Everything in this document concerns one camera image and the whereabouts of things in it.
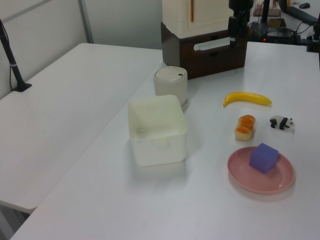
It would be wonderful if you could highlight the black upright pole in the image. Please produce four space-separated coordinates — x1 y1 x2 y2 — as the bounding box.
259 0 271 26

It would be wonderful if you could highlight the black electronics box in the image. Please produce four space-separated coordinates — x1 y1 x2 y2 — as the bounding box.
264 27 302 45

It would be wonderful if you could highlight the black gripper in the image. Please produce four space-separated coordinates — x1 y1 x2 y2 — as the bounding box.
228 0 254 48

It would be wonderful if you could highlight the cream plastic box with handles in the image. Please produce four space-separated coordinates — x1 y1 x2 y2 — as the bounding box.
162 0 235 39

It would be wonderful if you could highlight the black camera stand pole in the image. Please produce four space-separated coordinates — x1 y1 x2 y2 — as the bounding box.
0 18 33 93

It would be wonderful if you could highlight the brown drawer with white handle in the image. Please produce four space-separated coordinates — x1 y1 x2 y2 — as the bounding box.
179 34 248 56

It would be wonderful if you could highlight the toy bread with orange glaze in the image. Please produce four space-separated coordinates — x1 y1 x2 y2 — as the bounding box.
234 114 257 141

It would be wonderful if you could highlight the dark brown wooden cabinet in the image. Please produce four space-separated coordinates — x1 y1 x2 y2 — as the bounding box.
160 21 249 81

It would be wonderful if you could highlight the yellow banana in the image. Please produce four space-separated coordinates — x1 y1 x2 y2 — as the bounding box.
222 91 273 108

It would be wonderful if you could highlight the black clamp stand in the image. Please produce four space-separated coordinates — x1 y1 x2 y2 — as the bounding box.
305 21 320 53

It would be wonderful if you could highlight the beige small trash can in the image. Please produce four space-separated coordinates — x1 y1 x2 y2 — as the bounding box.
153 65 189 107

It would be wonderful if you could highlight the pink plate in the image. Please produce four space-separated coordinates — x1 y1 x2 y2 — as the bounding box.
226 146 295 195

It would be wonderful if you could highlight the purple cube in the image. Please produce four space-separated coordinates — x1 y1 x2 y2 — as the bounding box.
249 142 280 175

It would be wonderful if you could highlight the white square plastic bin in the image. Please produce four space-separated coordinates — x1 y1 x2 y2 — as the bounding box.
127 94 189 167

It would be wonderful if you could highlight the black and white panda figure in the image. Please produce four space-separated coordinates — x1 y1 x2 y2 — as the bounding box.
269 114 295 131

